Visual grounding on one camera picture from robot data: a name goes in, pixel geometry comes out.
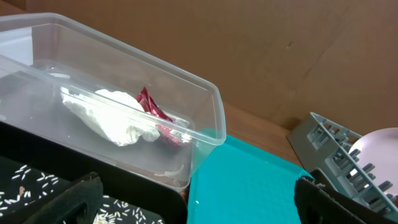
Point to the teal plastic tray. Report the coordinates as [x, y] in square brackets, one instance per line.
[240, 183]

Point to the clear plastic bin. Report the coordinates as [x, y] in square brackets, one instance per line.
[40, 53]

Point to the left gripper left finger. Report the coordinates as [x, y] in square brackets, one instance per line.
[78, 202]

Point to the white rice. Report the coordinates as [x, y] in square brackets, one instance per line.
[24, 185]

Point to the white napkin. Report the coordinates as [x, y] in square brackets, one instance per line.
[108, 122]

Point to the black rectangular tray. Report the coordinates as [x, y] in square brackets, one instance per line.
[19, 146]

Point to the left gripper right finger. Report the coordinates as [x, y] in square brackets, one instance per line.
[318, 202]

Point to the red snack wrapper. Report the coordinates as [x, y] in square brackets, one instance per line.
[168, 136]

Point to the cardboard box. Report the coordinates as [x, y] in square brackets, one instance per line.
[279, 59]

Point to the large pink plate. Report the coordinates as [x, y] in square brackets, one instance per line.
[380, 148]

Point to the grey dish rack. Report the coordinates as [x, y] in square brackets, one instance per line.
[322, 144]

